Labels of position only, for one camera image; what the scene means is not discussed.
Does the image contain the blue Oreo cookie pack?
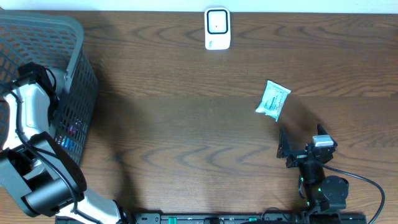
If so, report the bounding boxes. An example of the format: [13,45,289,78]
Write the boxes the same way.
[61,137,75,152]

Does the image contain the red purple snack bag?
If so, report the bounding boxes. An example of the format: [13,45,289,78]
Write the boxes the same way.
[67,124,78,136]

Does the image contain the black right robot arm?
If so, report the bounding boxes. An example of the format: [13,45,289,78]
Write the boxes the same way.
[277,124,349,212]

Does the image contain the grey plastic mesh basket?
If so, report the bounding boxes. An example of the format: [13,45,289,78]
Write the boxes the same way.
[1,11,98,164]

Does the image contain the light green snack packet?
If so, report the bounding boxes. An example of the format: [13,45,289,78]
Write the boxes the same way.
[255,80,291,122]

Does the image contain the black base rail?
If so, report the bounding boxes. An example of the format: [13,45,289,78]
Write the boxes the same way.
[133,213,366,224]

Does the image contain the white barcode scanner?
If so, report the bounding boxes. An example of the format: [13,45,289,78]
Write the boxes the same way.
[204,7,231,50]

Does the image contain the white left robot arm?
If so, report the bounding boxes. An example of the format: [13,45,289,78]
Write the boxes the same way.
[1,62,132,223]

